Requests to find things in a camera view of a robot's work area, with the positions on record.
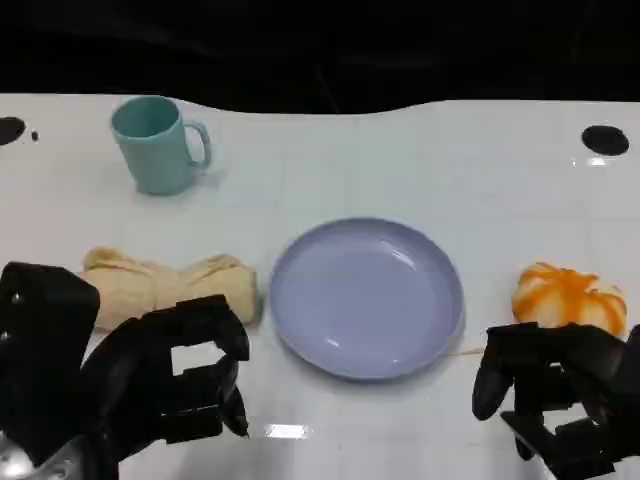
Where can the pale green mug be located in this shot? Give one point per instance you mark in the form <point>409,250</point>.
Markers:
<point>155,150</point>

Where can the orange and white bread roll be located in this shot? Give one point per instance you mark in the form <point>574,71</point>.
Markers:
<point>565,295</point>

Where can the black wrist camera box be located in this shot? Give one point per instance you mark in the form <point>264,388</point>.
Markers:
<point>634,380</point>
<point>45,320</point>

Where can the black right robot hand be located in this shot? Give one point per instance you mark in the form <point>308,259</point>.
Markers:
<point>570,370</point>

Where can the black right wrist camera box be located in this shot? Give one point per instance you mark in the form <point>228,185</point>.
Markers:
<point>634,380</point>

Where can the lilac plate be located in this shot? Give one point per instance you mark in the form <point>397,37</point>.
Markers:
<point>365,300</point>

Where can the black round table grommet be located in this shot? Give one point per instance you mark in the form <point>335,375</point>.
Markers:
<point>9,131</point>
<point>605,140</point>

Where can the beige towel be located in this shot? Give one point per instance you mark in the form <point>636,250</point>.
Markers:
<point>150,287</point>

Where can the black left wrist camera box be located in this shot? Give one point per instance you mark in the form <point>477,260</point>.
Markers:
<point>45,320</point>

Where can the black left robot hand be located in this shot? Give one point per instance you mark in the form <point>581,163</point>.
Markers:
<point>130,380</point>

